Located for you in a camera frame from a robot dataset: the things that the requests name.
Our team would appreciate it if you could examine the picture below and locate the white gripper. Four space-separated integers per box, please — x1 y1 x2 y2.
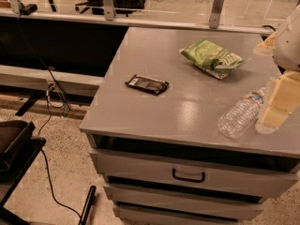
253 5 300 134

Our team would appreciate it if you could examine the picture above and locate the green jalapeno chip bag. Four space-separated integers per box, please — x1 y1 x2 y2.
180 39 246 80

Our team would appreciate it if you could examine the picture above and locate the dark rxbar chocolate bar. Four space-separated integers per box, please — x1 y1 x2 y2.
125 74 169 96

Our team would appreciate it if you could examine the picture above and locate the clear plastic water bottle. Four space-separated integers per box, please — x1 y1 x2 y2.
217 87 265 139

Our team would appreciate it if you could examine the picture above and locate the grey drawer cabinet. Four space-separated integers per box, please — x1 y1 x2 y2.
81 28 299 225

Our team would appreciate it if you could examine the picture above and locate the metal railing beam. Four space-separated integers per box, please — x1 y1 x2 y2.
0 0 276 38

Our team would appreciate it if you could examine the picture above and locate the black drawer handle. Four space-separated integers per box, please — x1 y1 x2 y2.
172 169 206 184

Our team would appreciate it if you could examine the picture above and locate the black floor cable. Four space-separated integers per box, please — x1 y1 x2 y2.
37 67 83 225

